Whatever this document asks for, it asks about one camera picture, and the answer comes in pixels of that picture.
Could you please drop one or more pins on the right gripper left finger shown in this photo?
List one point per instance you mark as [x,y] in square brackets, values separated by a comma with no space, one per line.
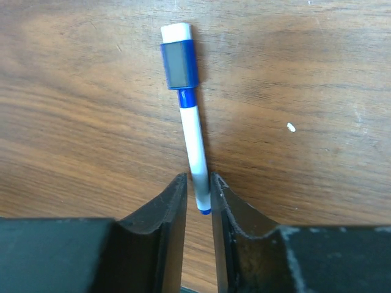
[144,251]

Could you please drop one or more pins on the blue marker cap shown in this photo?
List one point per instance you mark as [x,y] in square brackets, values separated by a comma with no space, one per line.
[179,56]

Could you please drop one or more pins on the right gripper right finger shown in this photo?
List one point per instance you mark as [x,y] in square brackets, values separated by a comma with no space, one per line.
[248,247]

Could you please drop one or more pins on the blue white marker pen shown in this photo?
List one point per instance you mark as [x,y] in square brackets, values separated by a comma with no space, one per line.
[195,149]

